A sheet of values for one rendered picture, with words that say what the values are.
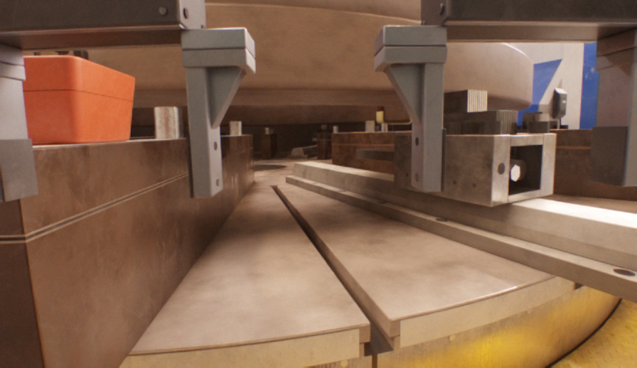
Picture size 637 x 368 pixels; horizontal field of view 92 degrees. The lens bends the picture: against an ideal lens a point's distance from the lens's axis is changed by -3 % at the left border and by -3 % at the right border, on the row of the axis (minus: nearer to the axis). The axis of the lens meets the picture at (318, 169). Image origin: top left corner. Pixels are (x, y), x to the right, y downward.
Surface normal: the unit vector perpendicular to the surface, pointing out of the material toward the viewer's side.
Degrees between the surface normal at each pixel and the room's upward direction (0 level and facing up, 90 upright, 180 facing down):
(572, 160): 90
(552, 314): 90
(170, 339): 0
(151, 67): 90
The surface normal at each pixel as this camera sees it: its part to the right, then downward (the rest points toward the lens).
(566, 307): 0.45, 0.09
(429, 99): 0.02, 0.11
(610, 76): -1.00, 0.02
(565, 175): -0.65, 0.10
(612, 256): -0.89, 0.07
